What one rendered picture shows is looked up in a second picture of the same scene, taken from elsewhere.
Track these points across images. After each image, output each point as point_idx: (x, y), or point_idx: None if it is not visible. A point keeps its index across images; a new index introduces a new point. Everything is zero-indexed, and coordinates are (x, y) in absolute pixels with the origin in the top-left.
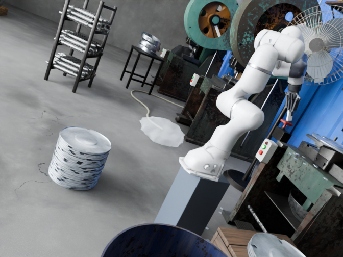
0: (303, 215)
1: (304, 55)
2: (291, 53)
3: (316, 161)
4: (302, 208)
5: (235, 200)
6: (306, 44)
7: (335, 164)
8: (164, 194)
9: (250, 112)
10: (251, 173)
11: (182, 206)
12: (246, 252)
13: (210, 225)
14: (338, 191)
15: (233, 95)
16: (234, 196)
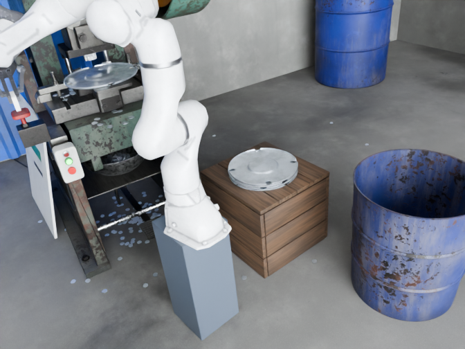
0: (140, 158)
1: None
2: (157, 10)
3: (107, 109)
4: (136, 156)
5: (29, 271)
6: None
7: (122, 91)
8: None
9: (203, 111)
10: (73, 204)
11: (227, 263)
12: (273, 190)
13: (134, 284)
14: (179, 102)
15: (175, 119)
16: (12, 274)
